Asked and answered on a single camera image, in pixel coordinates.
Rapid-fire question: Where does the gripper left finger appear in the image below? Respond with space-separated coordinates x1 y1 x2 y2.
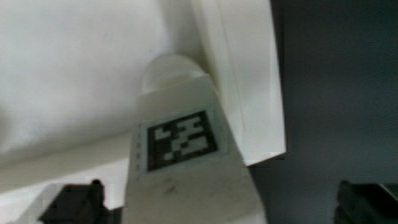
37 179 121 224

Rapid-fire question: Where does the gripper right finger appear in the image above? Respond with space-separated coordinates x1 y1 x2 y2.
334 181 398 224

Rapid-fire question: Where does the white square table top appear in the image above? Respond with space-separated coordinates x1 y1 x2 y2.
0 0 286 224

